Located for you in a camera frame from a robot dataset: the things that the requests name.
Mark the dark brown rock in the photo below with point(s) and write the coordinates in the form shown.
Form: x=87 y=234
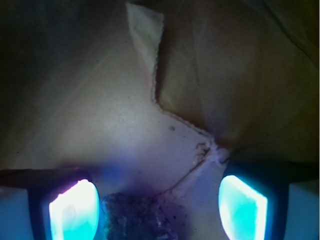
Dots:
x=135 y=217

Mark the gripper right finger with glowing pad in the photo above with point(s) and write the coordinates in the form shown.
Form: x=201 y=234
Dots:
x=270 y=201

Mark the crumpled brown paper liner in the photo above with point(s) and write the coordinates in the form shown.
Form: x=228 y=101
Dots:
x=154 y=97

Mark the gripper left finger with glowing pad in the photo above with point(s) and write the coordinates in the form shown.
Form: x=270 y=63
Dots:
x=48 y=204

